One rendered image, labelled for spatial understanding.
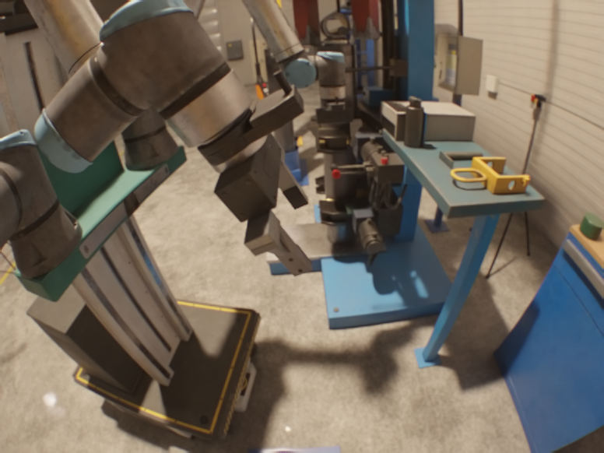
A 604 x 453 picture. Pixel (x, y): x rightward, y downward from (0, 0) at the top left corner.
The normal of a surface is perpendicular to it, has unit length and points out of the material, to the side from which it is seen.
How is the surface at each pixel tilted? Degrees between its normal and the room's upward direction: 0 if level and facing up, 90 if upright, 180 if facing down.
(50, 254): 70
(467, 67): 90
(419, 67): 90
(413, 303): 0
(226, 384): 0
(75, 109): 80
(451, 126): 90
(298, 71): 94
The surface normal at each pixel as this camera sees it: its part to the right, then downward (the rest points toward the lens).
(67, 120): 0.17, 0.42
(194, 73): 0.50, 0.37
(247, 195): 0.02, 0.68
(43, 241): 0.76, -0.02
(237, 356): -0.08, -0.80
